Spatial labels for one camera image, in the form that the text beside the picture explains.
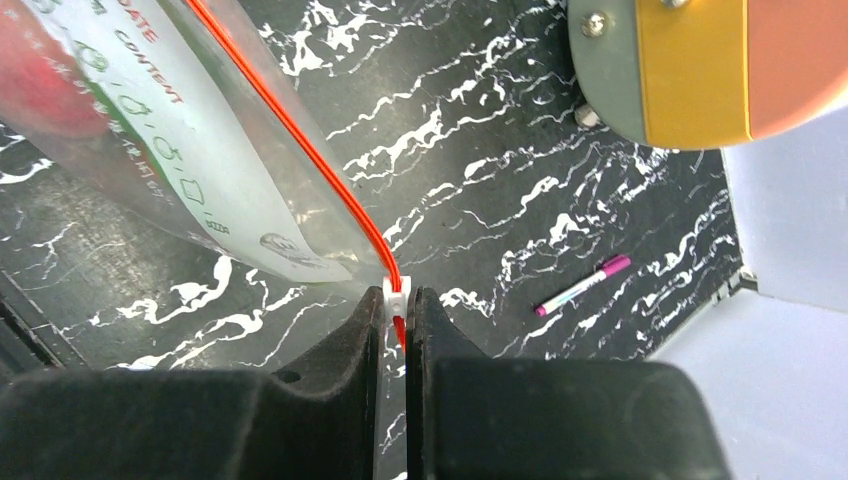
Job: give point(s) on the clear zip top bag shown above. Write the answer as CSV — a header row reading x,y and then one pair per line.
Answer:
x,y
249,174

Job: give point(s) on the black base bar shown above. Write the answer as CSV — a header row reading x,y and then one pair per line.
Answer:
x,y
29,340

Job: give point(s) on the aluminium frame rail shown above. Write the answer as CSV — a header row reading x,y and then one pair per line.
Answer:
x,y
743,279

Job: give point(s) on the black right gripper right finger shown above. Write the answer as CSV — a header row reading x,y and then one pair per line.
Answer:
x,y
472,416

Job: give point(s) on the round drawer cabinet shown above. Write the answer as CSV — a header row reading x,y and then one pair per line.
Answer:
x,y
695,75

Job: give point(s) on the long green chili pepper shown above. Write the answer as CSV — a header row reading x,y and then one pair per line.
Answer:
x,y
130,141

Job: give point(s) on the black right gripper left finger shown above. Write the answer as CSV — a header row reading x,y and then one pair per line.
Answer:
x,y
312,419

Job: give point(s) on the peach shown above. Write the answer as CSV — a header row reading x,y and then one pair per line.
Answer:
x,y
42,90

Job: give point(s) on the pink white marker pen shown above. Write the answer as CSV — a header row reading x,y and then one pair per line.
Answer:
x,y
610,268

